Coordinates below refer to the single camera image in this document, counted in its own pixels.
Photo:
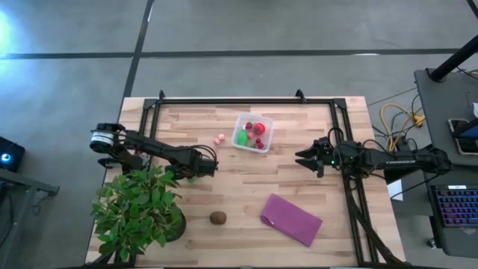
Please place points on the white paper sheet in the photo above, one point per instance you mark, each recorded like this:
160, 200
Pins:
395, 190

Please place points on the green leafy plant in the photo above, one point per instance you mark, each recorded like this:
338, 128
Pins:
134, 209

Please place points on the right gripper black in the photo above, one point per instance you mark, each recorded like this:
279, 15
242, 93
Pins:
328, 155

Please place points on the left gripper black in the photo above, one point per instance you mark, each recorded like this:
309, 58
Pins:
205, 166

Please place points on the green toy mango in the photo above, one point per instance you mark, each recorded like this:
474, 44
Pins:
242, 137

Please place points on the brown toy kiwi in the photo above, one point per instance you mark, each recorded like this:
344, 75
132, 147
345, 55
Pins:
218, 217

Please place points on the purple folded cloth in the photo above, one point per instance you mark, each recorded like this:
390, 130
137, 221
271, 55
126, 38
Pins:
291, 220

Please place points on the black pole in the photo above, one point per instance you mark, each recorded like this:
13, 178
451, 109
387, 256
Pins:
453, 60

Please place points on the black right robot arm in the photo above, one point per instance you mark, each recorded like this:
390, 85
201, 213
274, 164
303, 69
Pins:
396, 160

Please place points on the clear plastic tupperware container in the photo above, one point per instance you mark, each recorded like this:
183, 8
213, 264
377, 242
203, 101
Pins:
269, 123

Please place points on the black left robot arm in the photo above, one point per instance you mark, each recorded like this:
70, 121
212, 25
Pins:
157, 147

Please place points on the black metal table frame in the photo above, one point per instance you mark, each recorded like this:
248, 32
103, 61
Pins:
242, 101

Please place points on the grey metal stand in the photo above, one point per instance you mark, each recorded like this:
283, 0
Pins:
30, 183

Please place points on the black plant pot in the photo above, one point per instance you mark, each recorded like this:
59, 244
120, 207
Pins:
180, 228

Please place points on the grey side desk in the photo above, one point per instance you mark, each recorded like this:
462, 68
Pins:
440, 104

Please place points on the red toy tomato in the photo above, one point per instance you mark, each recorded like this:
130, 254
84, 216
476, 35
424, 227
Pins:
259, 128

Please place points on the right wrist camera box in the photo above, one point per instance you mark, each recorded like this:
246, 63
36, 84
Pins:
324, 143

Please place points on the black device with blue light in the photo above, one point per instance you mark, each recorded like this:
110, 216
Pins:
11, 151

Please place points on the backlit computer keyboard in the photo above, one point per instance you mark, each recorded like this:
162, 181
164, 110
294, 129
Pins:
457, 205

